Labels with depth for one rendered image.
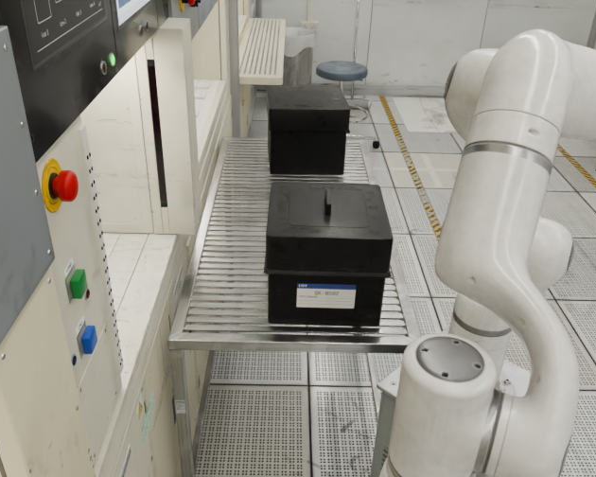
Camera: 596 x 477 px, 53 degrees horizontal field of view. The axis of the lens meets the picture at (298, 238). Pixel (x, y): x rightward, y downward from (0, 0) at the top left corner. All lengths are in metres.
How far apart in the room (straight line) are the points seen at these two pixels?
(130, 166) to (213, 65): 1.45
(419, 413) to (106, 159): 1.18
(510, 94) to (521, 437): 0.32
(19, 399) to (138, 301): 0.69
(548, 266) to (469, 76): 0.43
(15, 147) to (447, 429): 0.51
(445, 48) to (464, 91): 4.97
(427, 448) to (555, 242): 0.62
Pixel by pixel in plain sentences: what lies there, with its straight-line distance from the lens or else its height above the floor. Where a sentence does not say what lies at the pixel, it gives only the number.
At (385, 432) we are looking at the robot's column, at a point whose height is 0.63.
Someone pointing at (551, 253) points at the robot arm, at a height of 1.15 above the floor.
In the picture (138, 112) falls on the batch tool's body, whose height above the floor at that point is 1.21.
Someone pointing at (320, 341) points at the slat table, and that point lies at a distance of 1.44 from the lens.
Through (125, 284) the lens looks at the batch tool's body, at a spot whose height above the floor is 0.87.
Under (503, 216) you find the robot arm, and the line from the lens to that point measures 0.60.
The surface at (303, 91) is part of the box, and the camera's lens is 2.33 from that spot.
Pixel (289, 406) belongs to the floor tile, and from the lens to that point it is 2.34.
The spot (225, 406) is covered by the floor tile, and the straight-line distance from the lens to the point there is 2.34.
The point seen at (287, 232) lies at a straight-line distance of 1.35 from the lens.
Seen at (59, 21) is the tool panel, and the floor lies 1.53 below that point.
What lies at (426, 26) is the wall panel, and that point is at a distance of 5.72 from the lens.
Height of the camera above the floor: 1.69
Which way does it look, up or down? 31 degrees down
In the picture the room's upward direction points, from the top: 2 degrees clockwise
